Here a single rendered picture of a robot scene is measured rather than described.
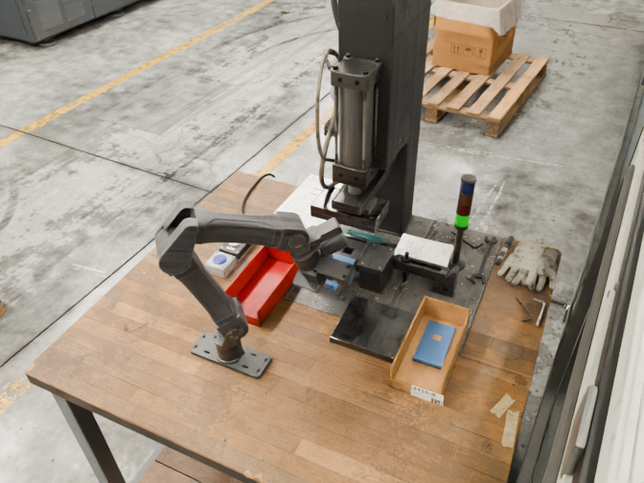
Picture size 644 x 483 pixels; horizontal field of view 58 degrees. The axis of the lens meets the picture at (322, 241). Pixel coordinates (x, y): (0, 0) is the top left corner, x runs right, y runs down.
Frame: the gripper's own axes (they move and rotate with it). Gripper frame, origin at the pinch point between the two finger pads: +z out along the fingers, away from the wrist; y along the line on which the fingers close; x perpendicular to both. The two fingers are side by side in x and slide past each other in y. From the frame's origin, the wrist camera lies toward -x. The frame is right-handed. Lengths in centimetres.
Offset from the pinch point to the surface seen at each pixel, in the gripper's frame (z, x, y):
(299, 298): 11.8, 8.3, -2.4
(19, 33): 198, 454, 205
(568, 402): -72, -54, -26
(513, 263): 26, -41, 31
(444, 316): 13.3, -29.5, 5.6
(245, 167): 167, 143, 111
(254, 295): 9.4, 19.7, -6.3
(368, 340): 6.6, -15.0, -8.3
